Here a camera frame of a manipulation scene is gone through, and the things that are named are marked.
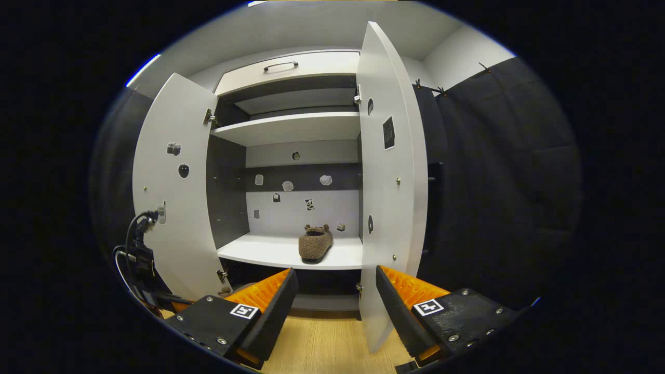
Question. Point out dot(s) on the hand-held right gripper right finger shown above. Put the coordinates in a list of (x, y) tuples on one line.
[(402, 319)]

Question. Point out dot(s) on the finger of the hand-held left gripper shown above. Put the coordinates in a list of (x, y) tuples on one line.
[(171, 301)]

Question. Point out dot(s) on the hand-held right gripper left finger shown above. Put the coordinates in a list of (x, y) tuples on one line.
[(273, 317)]

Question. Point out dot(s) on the white shoe cabinet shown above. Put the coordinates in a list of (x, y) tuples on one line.
[(286, 252)]

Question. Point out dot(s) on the white cabinet drawer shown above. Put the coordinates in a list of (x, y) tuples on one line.
[(322, 67)]

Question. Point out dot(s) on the black backdrop cloth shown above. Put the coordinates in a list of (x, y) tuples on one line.
[(434, 130), (509, 182)]

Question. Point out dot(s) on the shoe cabinet door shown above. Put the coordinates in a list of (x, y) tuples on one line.
[(187, 244), (384, 208)]

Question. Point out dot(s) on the long ceiling light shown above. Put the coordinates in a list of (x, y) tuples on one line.
[(255, 2)]

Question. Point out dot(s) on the brown fuzzy shoe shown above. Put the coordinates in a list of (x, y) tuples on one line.
[(314, 246)]

